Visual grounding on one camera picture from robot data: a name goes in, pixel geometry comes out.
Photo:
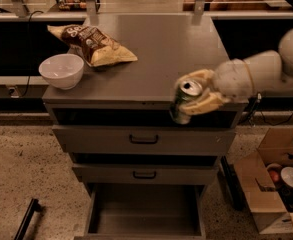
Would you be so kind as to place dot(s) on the white ceramic bowl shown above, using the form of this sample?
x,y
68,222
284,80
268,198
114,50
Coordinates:
x,y
63,71

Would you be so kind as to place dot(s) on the green soda can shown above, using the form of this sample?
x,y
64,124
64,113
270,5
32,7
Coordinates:
x,y
186,91

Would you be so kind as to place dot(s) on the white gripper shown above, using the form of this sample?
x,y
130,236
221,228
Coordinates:
x,y
233,79

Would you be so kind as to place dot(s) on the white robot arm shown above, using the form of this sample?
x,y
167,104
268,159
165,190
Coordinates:
x,y
271,71

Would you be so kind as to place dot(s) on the grey top drawer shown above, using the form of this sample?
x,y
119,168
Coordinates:
x,y
143,140

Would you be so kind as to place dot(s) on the red apple in box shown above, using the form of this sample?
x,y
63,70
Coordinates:
x,y
275,176

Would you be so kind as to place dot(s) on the grey middle drawer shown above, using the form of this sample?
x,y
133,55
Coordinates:
x,y
129,174

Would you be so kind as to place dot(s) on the brown cardboard box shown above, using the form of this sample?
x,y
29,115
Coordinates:
x,y
264,202

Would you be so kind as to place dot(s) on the grey open bottom drawer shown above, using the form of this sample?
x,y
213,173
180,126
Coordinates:
x,y
144,212

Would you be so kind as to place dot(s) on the black bar on floor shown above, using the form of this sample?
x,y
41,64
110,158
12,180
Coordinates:
x,y
33,207

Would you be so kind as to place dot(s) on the brown chip bag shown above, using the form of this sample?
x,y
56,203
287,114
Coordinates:
x,y
98,48

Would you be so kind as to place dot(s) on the grey metal drawer cabinet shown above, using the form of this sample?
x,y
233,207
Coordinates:
x,y
139,94

